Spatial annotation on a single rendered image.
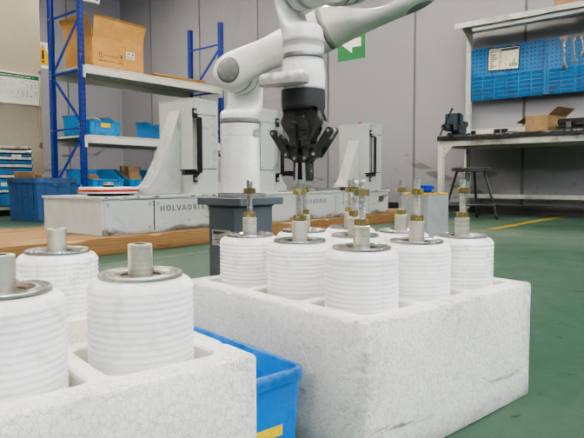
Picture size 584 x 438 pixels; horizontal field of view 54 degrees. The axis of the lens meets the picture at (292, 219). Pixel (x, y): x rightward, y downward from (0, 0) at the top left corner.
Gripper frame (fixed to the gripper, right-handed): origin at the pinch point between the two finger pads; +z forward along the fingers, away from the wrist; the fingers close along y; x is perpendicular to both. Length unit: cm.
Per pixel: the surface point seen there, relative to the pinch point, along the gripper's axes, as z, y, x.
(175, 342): 15, -17, 48
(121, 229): 25, 169, -101
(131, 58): -125, 416, -325
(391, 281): 13.7, -24.6, 18.4
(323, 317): 17.7, -18.8, 25.0
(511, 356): 27.8, -33.8, -5.2
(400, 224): 8.7, -14.8, -7.4
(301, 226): 7.8, -9.4, 15.1
